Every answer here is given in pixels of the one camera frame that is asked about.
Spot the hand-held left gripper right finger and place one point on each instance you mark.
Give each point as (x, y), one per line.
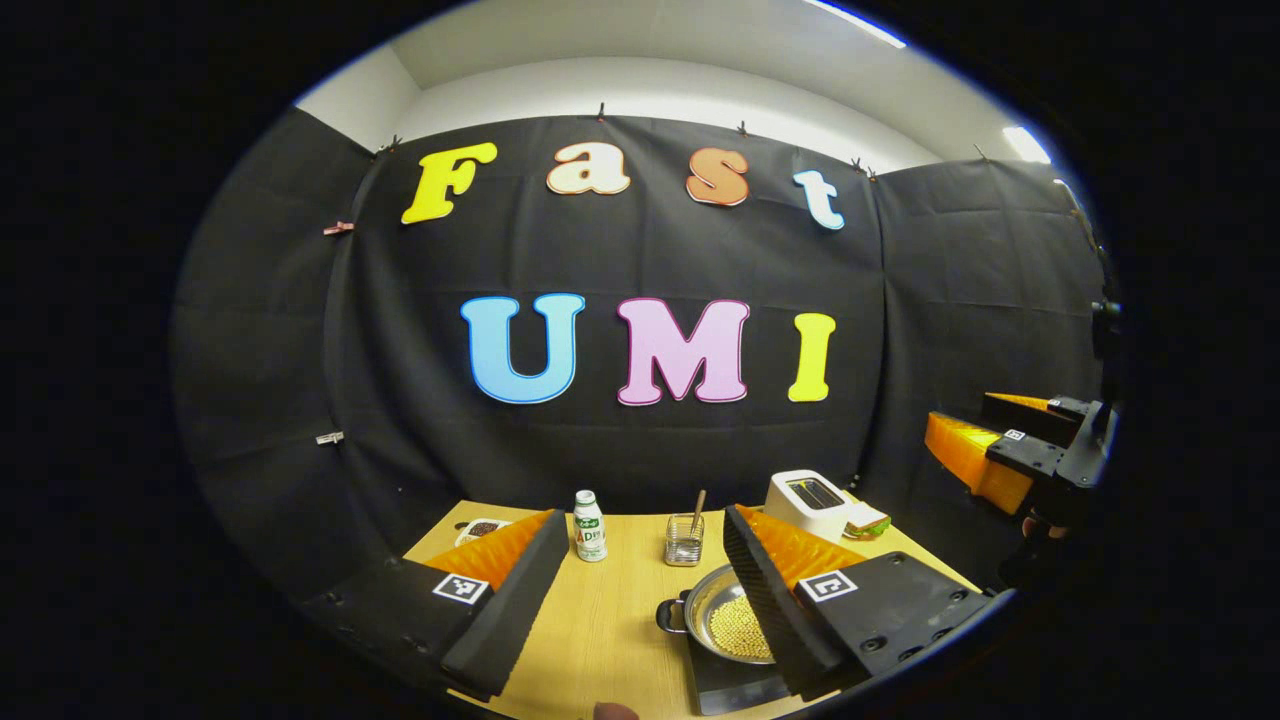
(770, 610)

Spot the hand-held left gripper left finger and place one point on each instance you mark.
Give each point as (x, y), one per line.
(510, 620)

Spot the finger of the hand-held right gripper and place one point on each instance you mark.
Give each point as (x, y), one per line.
(1040, 415)
(1030, 455)

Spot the pile of yellow soybeans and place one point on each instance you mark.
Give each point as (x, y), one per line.
(738, 628)

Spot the black induction cooktop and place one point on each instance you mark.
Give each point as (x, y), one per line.
(730, 685)

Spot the white divided bean dish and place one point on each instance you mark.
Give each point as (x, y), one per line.
(482, 529)

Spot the white toaster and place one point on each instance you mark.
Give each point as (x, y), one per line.
(800, 515)

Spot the white drink bottle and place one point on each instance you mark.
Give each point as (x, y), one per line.
(590, 535)

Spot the wooden spoon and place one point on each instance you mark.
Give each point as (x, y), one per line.
(698, 505)

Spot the toy sandwich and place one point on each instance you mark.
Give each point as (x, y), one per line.
(866, 522)

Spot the black backdrop cloth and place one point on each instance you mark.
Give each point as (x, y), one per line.
(650, 250)

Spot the row of black backdrop clips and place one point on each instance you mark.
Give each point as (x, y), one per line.
(601, 110)

